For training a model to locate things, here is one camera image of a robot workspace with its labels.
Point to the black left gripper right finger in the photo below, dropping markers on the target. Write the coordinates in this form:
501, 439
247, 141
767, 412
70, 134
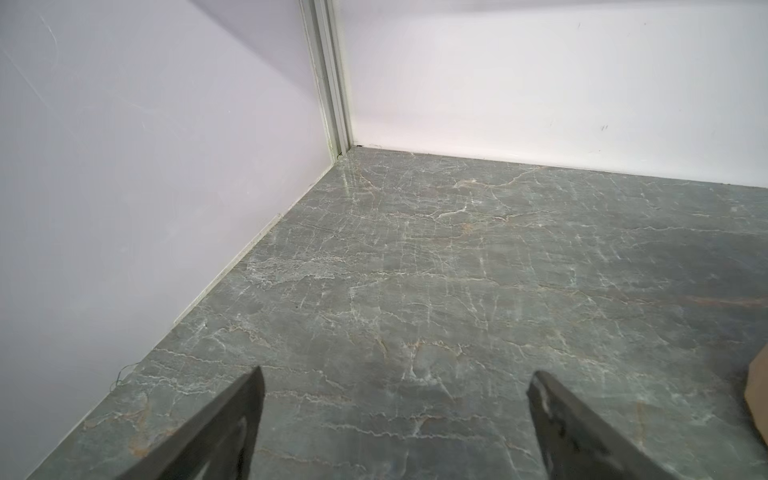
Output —
576, 443

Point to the beige faceted plant pot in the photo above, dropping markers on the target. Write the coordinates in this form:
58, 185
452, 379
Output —
756, 392

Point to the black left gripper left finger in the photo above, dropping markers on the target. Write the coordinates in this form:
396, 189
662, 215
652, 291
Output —
216, 443

